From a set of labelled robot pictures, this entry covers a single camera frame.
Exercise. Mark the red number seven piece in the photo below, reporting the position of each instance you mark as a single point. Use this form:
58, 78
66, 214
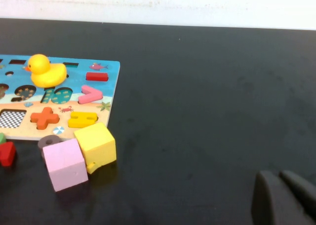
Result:
7, 153

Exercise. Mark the orange plus sign piece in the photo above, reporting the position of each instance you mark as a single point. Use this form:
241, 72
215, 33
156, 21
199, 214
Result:
45, 118

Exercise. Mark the red minus sign piece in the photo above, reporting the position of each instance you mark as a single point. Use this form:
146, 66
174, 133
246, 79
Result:
96, 76

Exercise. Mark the yellow rubber duck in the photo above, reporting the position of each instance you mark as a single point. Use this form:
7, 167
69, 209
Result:
48, 76

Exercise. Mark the brown number eight piece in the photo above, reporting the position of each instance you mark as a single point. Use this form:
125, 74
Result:
43, 142

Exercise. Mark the pink greater-than sign piece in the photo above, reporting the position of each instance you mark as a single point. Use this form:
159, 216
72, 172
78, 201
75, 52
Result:
97, 94

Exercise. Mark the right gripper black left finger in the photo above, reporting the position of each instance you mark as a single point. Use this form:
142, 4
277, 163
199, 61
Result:
274, 200

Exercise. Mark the pink wooden cube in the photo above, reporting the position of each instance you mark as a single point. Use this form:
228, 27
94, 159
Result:
65, 165

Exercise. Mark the green number three piece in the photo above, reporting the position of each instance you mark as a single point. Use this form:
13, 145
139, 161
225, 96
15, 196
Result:
2, 138

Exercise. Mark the yellow wooden cube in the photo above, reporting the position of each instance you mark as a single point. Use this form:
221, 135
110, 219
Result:
96, 141

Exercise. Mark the colourful wooden puzzle board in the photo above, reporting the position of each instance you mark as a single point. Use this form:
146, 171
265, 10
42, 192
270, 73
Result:
76, 82

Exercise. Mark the yellow equals sign piece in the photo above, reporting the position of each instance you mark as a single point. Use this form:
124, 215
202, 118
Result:
74, 122

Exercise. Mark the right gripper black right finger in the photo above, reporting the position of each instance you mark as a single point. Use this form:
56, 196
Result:
302, 188

